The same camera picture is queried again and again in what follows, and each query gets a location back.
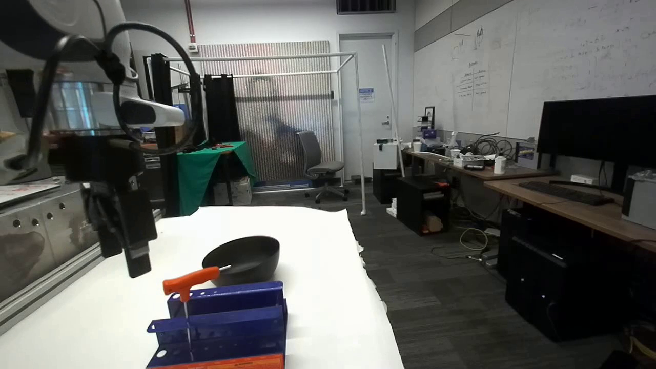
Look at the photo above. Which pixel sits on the gray box on desk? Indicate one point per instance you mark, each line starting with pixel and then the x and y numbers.
pixel 640 201

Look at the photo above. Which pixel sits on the white pipe frame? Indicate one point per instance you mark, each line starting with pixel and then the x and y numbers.
pixel 355 124

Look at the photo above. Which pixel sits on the black upright post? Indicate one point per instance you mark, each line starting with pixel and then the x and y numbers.
pixel 162 124

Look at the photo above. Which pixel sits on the white door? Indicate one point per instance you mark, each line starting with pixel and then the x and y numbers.
pixel 366 102

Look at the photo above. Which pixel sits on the black computer monitor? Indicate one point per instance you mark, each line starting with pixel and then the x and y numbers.
pixel 596 129

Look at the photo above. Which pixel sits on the black panel stand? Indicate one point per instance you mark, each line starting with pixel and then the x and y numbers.
pixel 222 108

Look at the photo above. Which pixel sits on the green cloth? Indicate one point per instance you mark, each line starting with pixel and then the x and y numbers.
pixel 206 171

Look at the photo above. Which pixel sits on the ceiling air vent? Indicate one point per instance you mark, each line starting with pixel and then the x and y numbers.
pixel 366 5

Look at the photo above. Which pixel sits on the metal table frame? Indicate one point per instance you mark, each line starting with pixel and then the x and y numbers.
pixel 41 247

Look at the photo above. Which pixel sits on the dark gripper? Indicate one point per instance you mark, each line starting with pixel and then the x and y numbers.
pixel 102 160

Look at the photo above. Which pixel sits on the black keyboard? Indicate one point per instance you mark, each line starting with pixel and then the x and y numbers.
pixel 566 193

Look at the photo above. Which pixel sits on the black wall device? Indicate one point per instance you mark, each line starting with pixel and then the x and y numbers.
pixel 429 115

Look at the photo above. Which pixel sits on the gray office chair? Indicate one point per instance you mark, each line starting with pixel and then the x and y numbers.
pixel 320 166

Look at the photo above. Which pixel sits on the small white cabinet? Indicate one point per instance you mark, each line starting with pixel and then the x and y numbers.
pixel 386 154

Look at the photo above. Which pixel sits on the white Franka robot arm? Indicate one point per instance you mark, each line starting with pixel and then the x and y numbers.
pixel 74 27

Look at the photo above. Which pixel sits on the white paper sheet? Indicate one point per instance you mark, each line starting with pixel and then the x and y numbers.
pixel 320 272

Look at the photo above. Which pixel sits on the blue plastic rack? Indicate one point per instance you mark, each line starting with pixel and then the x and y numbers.
pixel 228 323

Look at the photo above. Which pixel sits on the black bowl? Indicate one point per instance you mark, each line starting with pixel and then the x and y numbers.
pixel 247 259

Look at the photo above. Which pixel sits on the black box under desk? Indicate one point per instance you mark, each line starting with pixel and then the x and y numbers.
pixel 423 205

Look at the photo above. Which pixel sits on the wooden desk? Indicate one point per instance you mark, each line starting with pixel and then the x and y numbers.
pixel 580 208

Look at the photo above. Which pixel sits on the black cabinet under desk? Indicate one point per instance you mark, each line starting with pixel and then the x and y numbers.
pixel 566 279

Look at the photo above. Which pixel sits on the white cup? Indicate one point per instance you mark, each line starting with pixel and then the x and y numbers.
pixel 498 164

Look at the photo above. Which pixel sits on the orange plastic block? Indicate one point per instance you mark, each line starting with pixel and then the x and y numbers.
pixel 226 361

